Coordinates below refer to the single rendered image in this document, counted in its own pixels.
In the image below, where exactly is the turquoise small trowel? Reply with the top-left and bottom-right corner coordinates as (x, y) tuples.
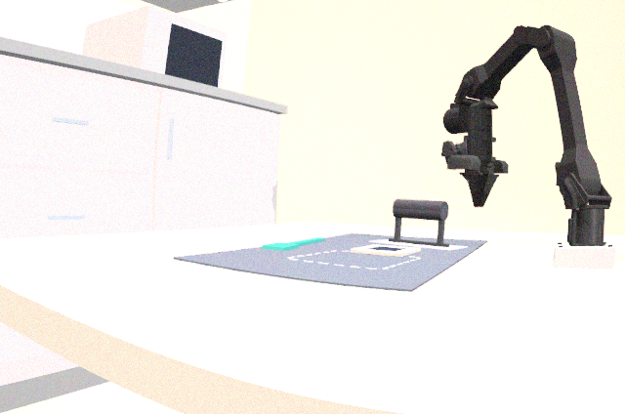
(262, 237), (325, 251)

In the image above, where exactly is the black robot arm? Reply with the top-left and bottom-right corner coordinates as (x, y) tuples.
(443, 24), (612, 247)

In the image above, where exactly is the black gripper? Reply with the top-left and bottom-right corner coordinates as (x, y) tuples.
(446, 130), (509, 208)

